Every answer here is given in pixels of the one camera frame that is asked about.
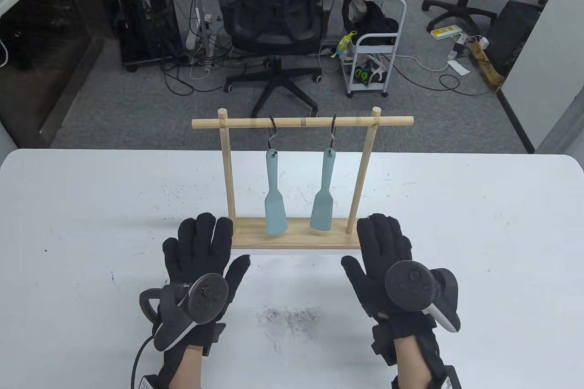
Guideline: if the person's left hand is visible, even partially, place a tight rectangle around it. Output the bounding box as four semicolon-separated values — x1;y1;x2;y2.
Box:
162;212;251;349

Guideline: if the person's right hand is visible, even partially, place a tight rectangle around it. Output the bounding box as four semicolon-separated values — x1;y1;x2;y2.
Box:
341;213;437;340

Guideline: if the teal dessert spatula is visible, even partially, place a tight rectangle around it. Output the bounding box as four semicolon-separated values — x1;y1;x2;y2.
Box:
265;148;288;237
310;148;336;231

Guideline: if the person's left forearm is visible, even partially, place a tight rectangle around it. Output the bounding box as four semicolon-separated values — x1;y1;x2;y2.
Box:
170;346;204;389

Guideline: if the person's right forearm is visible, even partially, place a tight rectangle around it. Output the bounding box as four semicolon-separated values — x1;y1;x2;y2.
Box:
393;337;424;389

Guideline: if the black labelled forearm box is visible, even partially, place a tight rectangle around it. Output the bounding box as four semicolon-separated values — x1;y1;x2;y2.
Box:
137;374;172;389
438;365;464;389

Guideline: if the dark grey handheld controller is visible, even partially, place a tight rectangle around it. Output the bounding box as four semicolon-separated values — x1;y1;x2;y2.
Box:
385;260;460;333
139;273;229;352

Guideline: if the wooden hanging rack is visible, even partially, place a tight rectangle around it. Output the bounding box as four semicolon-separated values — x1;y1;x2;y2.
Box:
192;107;415;250

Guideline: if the black shoe with green print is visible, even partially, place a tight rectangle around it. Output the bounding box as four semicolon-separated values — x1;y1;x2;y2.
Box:
354;65;388;87

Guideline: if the yellow green toy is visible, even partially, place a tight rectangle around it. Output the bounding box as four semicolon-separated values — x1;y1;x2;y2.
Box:
331;31;359;59

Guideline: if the white rolling cart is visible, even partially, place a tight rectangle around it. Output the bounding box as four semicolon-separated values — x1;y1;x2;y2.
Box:
345;0;407;99

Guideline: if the white yellow-label power strip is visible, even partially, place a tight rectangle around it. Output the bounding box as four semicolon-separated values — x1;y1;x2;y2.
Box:
431;25;460;41

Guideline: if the black bag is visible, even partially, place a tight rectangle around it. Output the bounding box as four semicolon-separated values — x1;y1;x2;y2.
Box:
342;0;399;35

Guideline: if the black computer tower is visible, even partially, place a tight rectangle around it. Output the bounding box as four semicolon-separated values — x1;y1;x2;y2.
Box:
111;0;184;73

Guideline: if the black computer case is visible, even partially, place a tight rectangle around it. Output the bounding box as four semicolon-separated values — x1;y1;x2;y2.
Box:
485;0;547;80

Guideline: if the black mesh office chair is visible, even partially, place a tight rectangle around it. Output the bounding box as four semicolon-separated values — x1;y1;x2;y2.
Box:
217;0;336;118

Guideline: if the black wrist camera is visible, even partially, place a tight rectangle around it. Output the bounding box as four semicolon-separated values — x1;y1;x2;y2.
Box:
370;315;397;366
201;323;227;356

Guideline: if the black forearm strap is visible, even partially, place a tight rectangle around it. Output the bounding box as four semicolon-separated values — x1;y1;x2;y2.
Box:
413;327;457;389

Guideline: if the black cable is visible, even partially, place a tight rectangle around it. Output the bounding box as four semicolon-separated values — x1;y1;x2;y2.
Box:
131;336;158;389

